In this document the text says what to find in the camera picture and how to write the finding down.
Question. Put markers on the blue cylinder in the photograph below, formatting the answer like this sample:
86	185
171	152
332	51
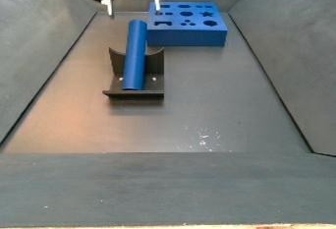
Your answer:
135	50

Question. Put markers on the black curved cradle stand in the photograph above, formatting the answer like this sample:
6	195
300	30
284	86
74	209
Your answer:
152	77

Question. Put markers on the blue shape sorter block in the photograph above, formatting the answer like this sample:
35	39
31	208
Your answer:
186	24

